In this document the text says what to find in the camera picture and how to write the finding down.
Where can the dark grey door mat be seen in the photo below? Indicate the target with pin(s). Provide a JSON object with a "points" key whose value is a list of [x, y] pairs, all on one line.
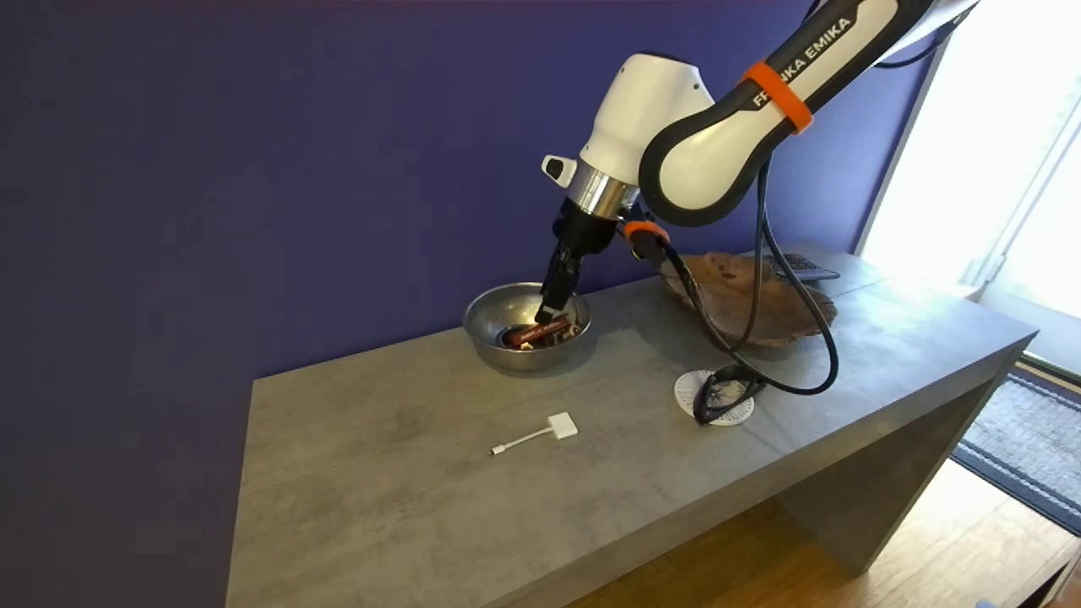
{"points": [[1026, 449]]}

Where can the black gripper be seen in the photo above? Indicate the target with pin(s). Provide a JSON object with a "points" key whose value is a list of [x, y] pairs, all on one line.
{"points": [[578, 236]]}

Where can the silver metal bowl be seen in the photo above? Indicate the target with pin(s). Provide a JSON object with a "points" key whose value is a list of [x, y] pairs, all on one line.
{"points": [[500, 339]]}

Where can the brown wooden plate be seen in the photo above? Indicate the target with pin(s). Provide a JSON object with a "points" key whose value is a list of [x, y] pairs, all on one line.
{"points": [[764, 300]]}

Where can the white round disc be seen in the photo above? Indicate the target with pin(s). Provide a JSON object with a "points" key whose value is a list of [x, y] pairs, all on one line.
{"points": [[690, 394]]}

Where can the grey concrete-look cabinet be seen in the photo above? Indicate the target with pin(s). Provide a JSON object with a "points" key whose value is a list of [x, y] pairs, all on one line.
{"points": [[561, 484]]}

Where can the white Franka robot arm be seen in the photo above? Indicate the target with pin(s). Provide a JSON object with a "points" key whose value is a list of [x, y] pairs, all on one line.
{"points": [[698, 156]]}

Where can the small white adapter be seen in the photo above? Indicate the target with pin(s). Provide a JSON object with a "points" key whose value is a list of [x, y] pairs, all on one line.
{"points": [[556, 425]]}

